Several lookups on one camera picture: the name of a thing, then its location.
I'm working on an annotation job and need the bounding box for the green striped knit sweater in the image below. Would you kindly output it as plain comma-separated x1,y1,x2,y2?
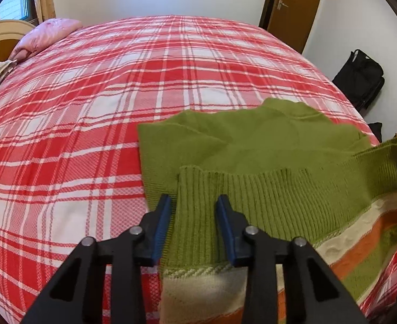
138,98,397,323

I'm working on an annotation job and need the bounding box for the black bag on floor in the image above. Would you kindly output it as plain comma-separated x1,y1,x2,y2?
368,122,383,143

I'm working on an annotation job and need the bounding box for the black folded stroller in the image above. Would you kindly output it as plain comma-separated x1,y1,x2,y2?
332,49,385,111

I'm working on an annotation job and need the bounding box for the red plaid bed cover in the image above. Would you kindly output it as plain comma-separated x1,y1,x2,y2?
0,16,397,323

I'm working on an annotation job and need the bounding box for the brown wooden door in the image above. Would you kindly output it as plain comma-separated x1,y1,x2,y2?
259,0,320,53

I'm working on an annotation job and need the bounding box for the pink pillow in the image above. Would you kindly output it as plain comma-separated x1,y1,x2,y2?
8,18,83,62

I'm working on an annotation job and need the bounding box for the beige wooden headboard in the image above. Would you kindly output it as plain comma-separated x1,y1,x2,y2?
0,20,35,62

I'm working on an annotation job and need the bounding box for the window with dark frame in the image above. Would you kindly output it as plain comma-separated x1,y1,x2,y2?
0,0,37,23

